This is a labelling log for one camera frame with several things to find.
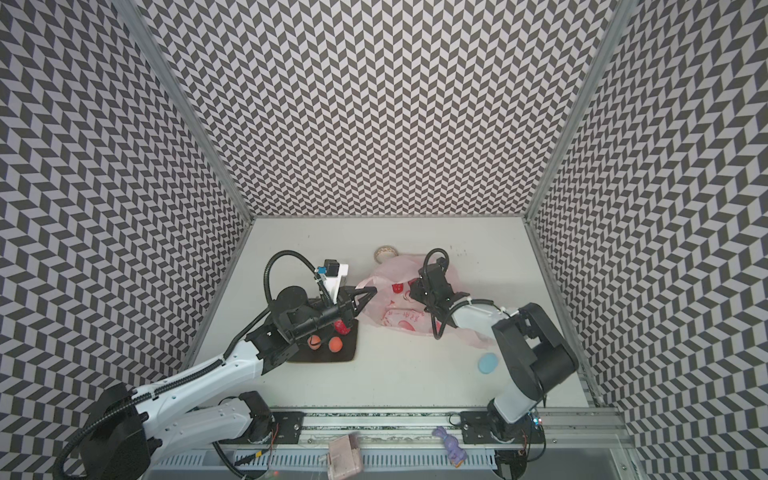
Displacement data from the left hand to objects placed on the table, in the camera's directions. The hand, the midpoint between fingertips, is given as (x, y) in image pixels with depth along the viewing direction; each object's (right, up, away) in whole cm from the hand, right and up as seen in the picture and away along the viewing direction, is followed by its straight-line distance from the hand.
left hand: (377, 293), depth 69 cm
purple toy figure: (+18, -37, -2) cm, 41 cm away
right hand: (+10, -4, +24) cm, 26 cm away
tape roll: (0, +8, +39) cm, 40 cm away
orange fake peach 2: (-13, -17, +14) cm, 25 cm away
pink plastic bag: (+3, -8, +24) cm, 25 cm away
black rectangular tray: (-16, -20, +15) cm, 30 cm away
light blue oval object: (+30, -22, +14) cm, 40 cm away
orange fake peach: (-18, -15, +11) cm, 26 cm away
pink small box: (-7, -35, -4) cm, 36 cm away
